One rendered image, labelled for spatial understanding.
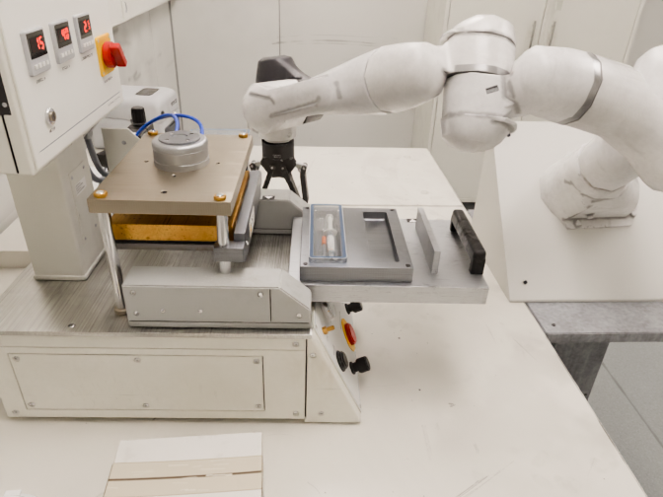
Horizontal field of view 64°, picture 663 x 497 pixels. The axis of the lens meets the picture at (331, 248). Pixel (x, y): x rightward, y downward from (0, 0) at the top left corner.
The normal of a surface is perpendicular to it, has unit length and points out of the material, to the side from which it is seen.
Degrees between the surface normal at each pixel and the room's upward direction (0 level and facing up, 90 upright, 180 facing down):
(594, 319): 0
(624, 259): 45
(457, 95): 66
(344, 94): 79
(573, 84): 75
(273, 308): 90
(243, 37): 90
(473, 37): 52
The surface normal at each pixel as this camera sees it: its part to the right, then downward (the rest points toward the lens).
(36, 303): 0.04, -0.87
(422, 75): 0.15, 0.36
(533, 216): 0.07, -0.26
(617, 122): -0.04, 0.83
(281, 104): -0.61, 0.36
